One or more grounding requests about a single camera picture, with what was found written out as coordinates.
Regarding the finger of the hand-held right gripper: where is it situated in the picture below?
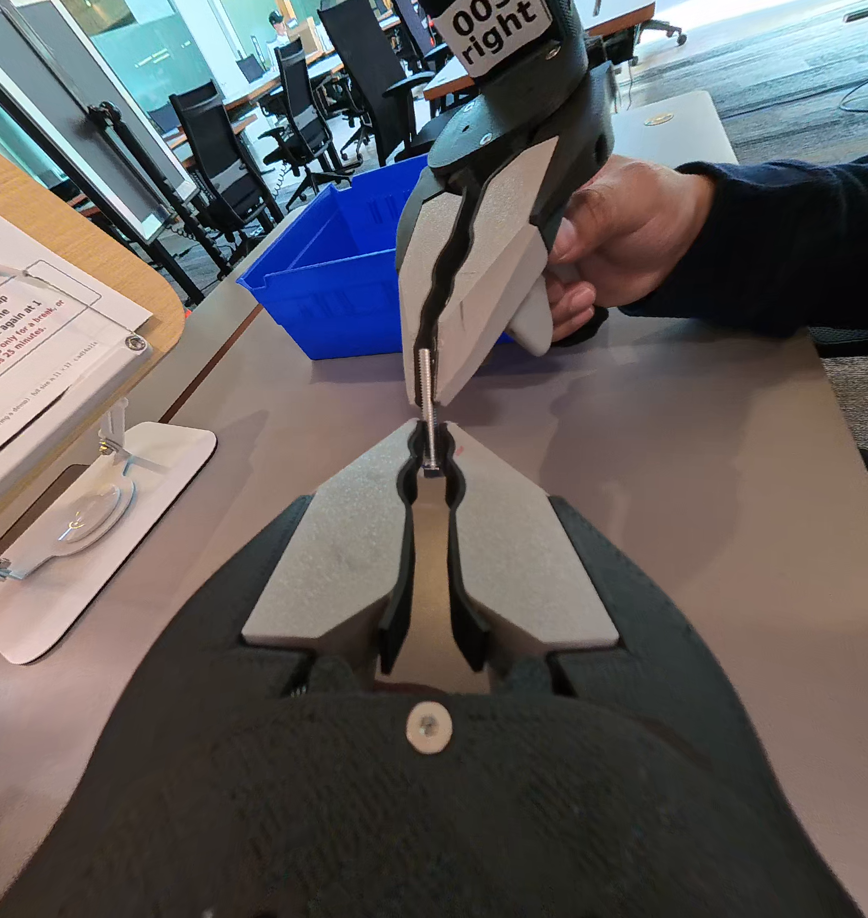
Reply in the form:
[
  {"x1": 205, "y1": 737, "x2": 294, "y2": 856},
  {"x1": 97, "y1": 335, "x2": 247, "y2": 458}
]
[
  {"x1": 423, "y1": 135, "x2": 562, "y2": 408},
  {"x1": 398, "y1": 192, "x2": 478, "y2": 408}
]

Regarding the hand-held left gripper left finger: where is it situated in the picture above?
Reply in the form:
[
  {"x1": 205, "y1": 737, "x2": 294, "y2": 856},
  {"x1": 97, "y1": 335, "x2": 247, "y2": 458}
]
[{"x1": 240, "y1": 418, "x2": 426, "y2": 675}]

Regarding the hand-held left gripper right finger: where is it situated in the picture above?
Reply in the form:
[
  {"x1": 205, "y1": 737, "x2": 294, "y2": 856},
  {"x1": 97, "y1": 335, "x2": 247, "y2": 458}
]
[{"x1": 439, "y1": 422, "x2": 621, "y2": 675}]

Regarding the silver bolt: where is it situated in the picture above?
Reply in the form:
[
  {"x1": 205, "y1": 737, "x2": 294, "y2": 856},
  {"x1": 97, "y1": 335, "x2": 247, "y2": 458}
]
[{"x1": 417, "y1": 346, "x2": 443, "y2": 467}]

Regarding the person's right forearm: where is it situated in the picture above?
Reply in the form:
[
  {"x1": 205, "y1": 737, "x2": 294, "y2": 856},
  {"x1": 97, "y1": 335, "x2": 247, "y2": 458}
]
[{"x1": 620, "y1": 151, "x2": 868, "y2": 338}]

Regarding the person's right hand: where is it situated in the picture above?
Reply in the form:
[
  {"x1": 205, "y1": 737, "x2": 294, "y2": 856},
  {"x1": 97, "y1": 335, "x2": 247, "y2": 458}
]
[{"x1": 547, "y1": 154, "x2": 718, "y2": 343}]

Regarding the blue plastic bin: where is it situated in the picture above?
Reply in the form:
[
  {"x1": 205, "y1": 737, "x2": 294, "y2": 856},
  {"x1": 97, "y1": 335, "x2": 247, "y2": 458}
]
[{"x1": 236, "y1": 154, "x2": 521, "y2": 361}]

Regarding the black office chair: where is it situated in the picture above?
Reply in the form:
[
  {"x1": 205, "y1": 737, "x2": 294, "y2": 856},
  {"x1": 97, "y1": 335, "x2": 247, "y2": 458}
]
[
  {"x1": 168, "y1": 80, "x2": 286, "y2": 253},
  {"x1": 633, "y1": 18, "x2": 690, "y2": 48},
  {"x1": 260, "y1": 39, "x2": 353, "y2": 210},
  {"x1": 316, "y1": 0, "x2": 445, "y2": 167}
]

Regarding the silver laptop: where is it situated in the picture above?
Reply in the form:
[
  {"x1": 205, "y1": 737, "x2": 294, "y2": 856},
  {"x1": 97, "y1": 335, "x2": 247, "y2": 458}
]
[{"x1": 609, "y1": 89, "x2": 740, "y2": 167}]

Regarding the wooden document board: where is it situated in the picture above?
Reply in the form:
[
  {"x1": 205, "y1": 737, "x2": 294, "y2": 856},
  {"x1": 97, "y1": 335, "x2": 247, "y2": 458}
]
[{"x1": 0, "y1": 136, "x2": 187, "y2": 360}]

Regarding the glass panel on stand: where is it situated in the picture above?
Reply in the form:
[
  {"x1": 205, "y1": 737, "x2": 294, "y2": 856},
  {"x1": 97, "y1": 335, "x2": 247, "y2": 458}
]
[{"x1": 0, "y1": 0, "x2": 207, "y2": 306}]

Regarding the printed instruction sheet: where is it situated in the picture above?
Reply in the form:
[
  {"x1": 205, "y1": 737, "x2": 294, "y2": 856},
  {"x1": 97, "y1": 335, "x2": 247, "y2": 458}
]
[{"x1": 0, "y1": 197, "x2": 155, "y2": 438}]

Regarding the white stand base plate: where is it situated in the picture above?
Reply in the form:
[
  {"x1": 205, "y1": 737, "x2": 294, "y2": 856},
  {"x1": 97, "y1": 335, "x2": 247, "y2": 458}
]
[{"x1": 0, "y1": 420, "x2": 218, "y2": 665}]

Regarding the white stand bracket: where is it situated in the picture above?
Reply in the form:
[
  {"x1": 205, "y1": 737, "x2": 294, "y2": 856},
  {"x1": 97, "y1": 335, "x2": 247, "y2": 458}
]
[{"x1": 95, "y1": 396, "x2": 171, "y2": 476}]

